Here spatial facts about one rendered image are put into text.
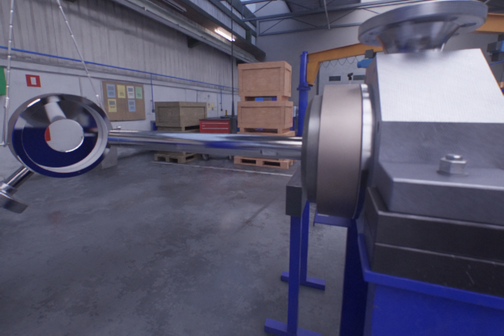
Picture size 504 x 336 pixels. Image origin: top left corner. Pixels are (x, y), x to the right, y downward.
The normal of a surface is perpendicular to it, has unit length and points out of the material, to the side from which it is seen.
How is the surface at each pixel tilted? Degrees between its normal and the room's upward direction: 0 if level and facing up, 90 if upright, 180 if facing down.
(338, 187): 106
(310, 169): 98
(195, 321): 0
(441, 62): 45
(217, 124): 90
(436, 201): 90
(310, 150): 81
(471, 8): 90
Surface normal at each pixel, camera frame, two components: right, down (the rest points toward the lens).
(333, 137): -0.32, -0.15
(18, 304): 0.00, -0.99
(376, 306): -0.33, 0.15
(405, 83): -0.23, -0.59
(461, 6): 0.04, 0.16
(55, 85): 0.94, 0.06
